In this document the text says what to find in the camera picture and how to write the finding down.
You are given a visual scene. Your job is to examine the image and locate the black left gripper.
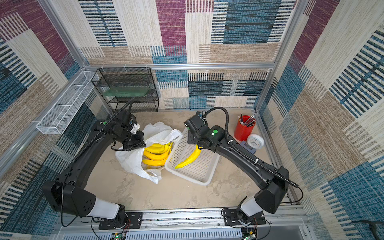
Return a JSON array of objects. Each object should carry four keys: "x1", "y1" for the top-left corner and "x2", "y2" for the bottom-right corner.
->
[{"x1": 117, "y1": 130, "x2": 149, "y2": 151}]

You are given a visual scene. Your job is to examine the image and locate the white plastic bag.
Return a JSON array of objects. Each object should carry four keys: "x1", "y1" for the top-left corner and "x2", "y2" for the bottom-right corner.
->
[{"x1": 115, "y1": 122, "x2": 183, "y2": 184}]

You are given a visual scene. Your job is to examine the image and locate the yellow banana cluster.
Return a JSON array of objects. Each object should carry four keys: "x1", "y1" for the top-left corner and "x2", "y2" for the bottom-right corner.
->
[{"x1": 142, "y1": 142, "x2": 173, "y2": 167}]

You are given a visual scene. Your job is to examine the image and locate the white perforated plastic basket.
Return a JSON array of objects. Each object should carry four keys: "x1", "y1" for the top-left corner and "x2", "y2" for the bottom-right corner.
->
[{"x1": 165, "y1": 129, "x2": 220, "y2": 186}]

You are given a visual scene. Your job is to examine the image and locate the yellow banana bunch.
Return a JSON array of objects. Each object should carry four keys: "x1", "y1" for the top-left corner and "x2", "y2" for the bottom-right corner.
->
[{"x1": 175, "y1": 145, "x2": 201, "y2": 169}]

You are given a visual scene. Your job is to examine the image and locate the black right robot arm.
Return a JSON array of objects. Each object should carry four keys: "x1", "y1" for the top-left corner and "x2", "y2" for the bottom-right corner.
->
[{"x1": 186, "y1": 124, "x2": 289, "y2": 224}]

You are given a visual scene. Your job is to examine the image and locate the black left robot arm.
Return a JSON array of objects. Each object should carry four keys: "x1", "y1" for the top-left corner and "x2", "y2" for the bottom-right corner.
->
[{"x1": 43, "y1": 110, "x2": 146, "y2": 229}]

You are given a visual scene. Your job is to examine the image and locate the red pen cup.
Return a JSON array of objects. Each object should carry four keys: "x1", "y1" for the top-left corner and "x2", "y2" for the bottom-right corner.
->
[{"x1": 234, "y1": 120, "x2": 256, "y2": 141}]

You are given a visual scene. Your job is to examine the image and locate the green board on shelf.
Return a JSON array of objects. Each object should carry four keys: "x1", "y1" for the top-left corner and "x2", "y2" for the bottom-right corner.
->
[{"x1": 103, "y1": 87, "x2": 150, "y2": 97}]

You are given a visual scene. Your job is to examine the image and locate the pens in cup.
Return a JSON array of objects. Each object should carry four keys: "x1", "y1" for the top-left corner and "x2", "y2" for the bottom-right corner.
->
[{"x1": 239, "y1": 114, "x2": 256, "y2": 127}]

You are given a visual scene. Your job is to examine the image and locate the white round clock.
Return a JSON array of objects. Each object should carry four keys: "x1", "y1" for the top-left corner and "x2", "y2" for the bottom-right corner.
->
[{"x1": 240, "y1": 134, "x2": 265, "y2": 154}]

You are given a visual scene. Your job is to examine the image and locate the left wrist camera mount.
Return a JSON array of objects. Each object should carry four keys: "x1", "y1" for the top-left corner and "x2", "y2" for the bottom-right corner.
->
[{"x1": 129, "y1": 115, "x2": 140, "y2": 135}]

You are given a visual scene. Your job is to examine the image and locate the black corrugated right cable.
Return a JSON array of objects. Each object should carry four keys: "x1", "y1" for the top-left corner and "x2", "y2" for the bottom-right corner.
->
[{"x1": 202, "y1": 106, "x2": 301, "y2": 189}]

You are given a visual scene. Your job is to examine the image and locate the black wire mesh shelf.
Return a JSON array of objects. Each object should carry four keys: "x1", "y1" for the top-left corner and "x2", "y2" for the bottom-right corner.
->
[{"x1": 92, "y1": 67, "x2": 160, "y2": 113}]

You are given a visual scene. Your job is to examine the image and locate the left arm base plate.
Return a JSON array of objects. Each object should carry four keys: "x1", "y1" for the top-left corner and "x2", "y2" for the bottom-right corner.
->
[{"x1": 98, "y1": 212, "x2": 143, "y2": 231}]

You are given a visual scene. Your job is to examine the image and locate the white wire mesh tray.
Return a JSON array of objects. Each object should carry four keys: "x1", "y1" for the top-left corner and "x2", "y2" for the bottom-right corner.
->
[{"x1": 36, "y1": 71, "x2": 95, "y2": 135}]

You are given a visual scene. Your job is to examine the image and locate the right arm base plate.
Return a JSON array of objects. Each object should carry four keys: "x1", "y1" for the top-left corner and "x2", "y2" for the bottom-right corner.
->
[{"x1": 221, "y1": 208, "x2": 267, "y2": 228}]

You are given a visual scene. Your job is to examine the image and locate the aluminium front rail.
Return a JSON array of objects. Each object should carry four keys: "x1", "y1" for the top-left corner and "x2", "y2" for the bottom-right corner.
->
[{"x1": 49, "y1": 205, "x2": 316, "y2": 240}]

